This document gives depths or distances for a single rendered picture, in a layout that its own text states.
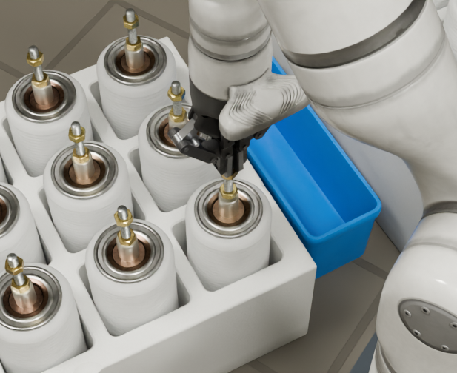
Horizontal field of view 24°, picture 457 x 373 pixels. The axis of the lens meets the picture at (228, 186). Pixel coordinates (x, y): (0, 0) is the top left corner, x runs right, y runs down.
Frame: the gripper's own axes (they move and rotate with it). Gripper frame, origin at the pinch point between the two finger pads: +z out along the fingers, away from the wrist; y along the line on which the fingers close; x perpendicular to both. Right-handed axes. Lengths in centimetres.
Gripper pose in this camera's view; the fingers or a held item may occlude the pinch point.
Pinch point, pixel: (229, 157)
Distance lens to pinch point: 109.5
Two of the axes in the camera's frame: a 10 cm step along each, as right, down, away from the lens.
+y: -8.5, 4.4, -2.9
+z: 0.0, 5.5, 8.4
